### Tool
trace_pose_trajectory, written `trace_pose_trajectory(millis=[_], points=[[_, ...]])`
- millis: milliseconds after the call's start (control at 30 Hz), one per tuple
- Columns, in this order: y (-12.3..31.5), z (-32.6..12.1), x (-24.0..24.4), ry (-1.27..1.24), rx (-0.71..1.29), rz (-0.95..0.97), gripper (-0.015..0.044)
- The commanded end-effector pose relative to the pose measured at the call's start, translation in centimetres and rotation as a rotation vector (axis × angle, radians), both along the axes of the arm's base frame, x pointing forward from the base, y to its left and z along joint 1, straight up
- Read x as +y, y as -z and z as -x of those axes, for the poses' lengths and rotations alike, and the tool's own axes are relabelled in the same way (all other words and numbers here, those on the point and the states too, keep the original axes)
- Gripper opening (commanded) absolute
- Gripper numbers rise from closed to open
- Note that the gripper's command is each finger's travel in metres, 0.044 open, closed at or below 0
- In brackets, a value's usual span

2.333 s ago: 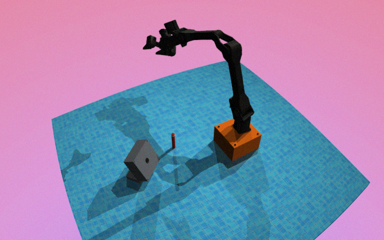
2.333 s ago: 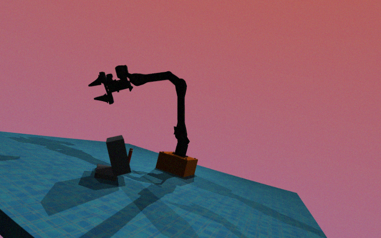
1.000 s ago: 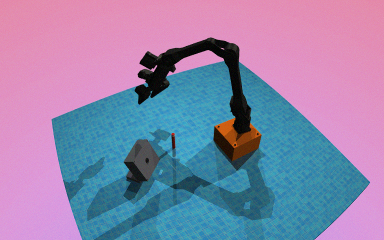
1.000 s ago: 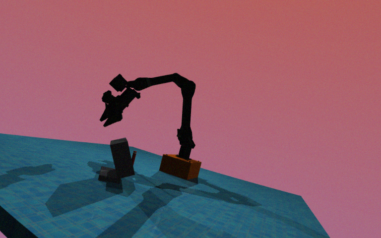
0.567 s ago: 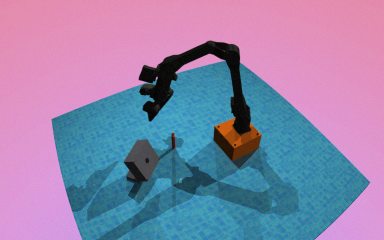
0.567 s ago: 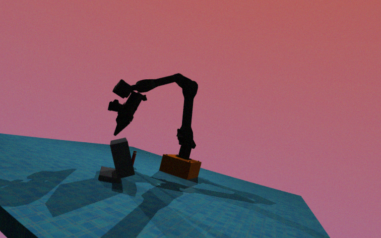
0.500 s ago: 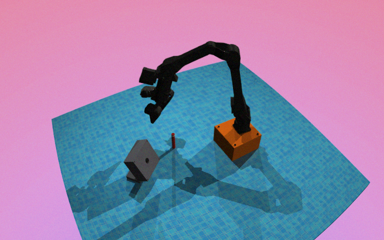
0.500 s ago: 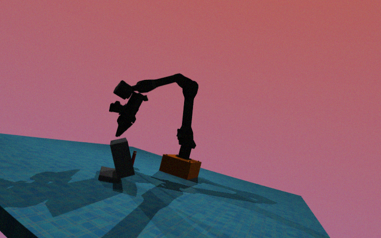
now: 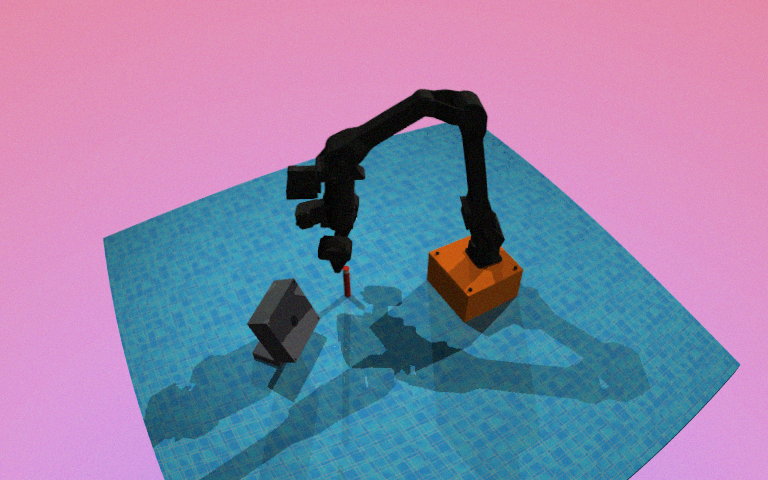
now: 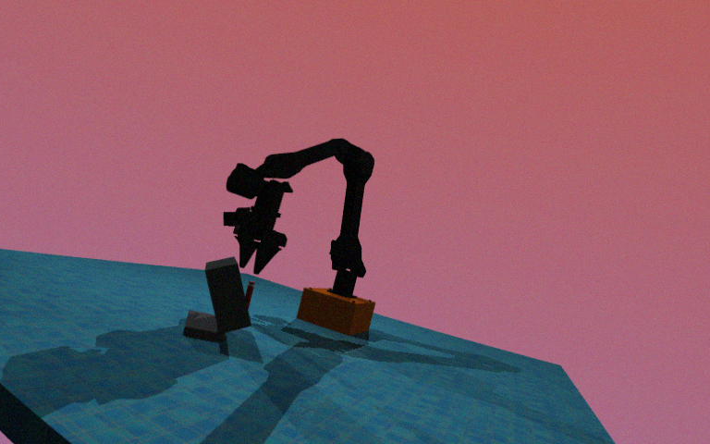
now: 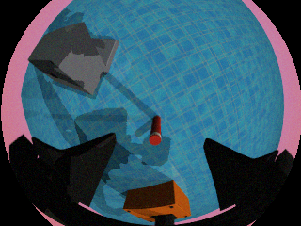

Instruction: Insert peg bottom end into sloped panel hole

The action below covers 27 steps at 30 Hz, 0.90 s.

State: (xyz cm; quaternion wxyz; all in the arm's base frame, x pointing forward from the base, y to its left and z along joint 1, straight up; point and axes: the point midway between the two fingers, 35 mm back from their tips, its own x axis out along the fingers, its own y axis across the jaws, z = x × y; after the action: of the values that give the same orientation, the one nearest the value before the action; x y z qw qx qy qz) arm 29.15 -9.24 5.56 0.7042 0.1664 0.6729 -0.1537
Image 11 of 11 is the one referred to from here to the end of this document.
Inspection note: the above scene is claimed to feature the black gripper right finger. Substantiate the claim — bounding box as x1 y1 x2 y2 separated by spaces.
203 138 279 211

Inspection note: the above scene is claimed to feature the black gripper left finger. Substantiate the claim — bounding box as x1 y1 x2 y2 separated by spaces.
31 132 117 207

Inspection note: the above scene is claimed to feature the dark red peg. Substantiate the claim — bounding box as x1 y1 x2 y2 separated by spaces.
150 114 162 146

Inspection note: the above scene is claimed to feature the dark grey sloped panel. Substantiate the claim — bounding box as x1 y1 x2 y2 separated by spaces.
28 22 119 95

